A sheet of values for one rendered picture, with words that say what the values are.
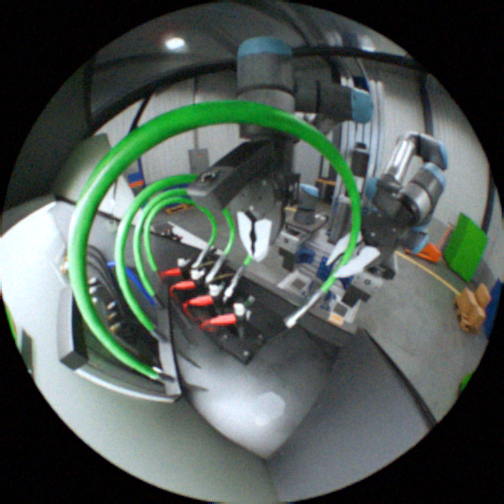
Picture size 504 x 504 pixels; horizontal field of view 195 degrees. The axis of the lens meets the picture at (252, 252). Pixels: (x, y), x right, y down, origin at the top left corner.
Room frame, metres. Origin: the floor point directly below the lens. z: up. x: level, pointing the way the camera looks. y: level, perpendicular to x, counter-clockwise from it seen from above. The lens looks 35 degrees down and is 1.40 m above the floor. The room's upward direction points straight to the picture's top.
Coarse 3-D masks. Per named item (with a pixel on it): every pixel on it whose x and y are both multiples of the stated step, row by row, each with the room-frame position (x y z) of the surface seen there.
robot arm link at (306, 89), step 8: (296, 80) 0.27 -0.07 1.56; (304, 80) 0.27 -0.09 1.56; (312, 80) 0.27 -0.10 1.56; (296, 88) 0.27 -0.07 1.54; (304, 88) 0.26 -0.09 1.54; (312, 88) 0.26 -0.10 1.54; (296, 96) 0.27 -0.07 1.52; (304, 96) 0.27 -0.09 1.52; (312, 96) 0.26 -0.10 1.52; (296, 104) 0.28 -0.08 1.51; (304, 104) 0.28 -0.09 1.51; (312, 104) 0.27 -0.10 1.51; (304, 112) 0.30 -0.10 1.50; (312, 112) 0.29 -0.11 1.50
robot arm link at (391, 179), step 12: (408, 132) 0.45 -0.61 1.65; (396, 144) 0.48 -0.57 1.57; (408, 144) 0.42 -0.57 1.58; (396, 156) 0.40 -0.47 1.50; (408, 156) 0.39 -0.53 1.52; (396, 168) 0.36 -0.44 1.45; (372, 180) 0.37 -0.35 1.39; (384, 180) 0.35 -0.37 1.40; (396, 180) 0.33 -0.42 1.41; (372, 192) 0.35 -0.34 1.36; (396, 192) 0.29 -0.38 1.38
